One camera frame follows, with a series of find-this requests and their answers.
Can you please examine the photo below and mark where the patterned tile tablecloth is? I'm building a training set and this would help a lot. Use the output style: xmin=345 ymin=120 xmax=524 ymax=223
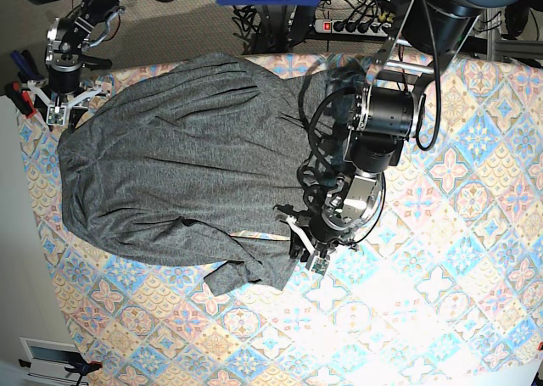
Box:
xmin=17 ymin=59 xmax=542 ymax=385

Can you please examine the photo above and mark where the grey t-shirt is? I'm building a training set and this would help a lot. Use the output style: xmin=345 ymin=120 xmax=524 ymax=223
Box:
xmin=56 ymin=52 xmax=366 ymax=297

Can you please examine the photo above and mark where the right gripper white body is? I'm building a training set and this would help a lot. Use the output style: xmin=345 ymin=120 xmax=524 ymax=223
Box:
xmin=26 ymin=80 xmax=104 ymax=126

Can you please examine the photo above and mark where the blue handled clamp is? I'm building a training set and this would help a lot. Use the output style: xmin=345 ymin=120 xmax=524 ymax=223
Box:
xmin=10 ymin=49 xmax=45 ymax=83

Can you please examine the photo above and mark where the white power strip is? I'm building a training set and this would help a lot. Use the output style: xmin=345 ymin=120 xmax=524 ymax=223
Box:
xmin=313 ymin=19 xmax=391 ymax=37

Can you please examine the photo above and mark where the blue black bottom clamp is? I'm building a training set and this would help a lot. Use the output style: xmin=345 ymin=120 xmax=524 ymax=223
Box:
xmin=64 ymin=361 xmax=103 ymax=385

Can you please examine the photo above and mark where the white floor vent box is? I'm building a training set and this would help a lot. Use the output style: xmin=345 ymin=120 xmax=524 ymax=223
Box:
xmin=19 ymin=337 xmax=83 ymax=385

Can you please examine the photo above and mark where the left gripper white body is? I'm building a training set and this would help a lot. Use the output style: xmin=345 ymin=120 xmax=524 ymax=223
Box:
xmin=275 ymin=205 xmax=361 ymax=276

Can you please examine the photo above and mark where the aluminium frame post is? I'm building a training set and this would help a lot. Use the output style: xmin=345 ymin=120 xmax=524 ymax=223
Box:
xmin=483 ymin=8 xmax=501 ymax=61

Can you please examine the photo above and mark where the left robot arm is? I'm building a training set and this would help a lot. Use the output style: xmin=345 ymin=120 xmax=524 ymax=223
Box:
xmin=284 ymin=0 xmax=519 ymax=274

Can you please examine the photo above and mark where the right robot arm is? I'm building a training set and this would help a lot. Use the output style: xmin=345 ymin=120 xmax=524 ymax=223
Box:
xmin=26 ymin=0 xmax=175 ymax=128

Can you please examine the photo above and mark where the red black table clamp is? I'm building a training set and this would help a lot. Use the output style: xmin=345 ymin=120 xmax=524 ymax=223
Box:
xmin=4 ymin=81 xmax=36 ymax=118

